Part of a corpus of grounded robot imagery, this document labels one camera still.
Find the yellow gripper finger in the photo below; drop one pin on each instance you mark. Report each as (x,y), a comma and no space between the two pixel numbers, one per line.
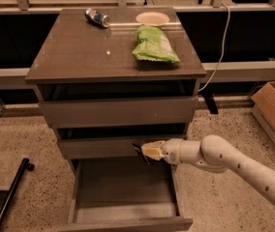
(154,152)
(158,142)

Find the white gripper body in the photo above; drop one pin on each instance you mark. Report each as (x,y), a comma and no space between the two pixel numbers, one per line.
(170,152)

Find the black rxbar chocolate wrapper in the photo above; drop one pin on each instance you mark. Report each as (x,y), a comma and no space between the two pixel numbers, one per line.
(140,153)

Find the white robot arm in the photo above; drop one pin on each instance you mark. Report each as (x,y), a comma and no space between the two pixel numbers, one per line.
(214,154)

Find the grey middle drawer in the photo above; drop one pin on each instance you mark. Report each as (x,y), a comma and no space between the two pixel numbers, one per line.
(106,147)

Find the grey drawer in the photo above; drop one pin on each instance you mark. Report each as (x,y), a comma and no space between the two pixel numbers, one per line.
(106,147)
(126,112)
(125,195)

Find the grey bottom drawer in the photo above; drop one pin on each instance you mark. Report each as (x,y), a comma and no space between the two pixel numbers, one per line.
(125,195)

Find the grey drawer cabinet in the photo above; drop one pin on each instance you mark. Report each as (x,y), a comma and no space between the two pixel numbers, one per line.
(80,61)

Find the grey top drawer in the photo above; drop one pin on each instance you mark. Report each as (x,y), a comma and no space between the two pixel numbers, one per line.
(126,112)

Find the black table leg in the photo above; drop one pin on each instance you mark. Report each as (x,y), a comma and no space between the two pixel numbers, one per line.
(210,103)

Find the green chip bag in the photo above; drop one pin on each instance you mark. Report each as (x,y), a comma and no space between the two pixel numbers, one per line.
(153,45)

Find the black metal bar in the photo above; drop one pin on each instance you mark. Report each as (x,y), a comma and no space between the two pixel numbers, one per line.
(25,165)

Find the blue soda can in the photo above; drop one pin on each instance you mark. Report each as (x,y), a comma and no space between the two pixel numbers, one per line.
(97,17)

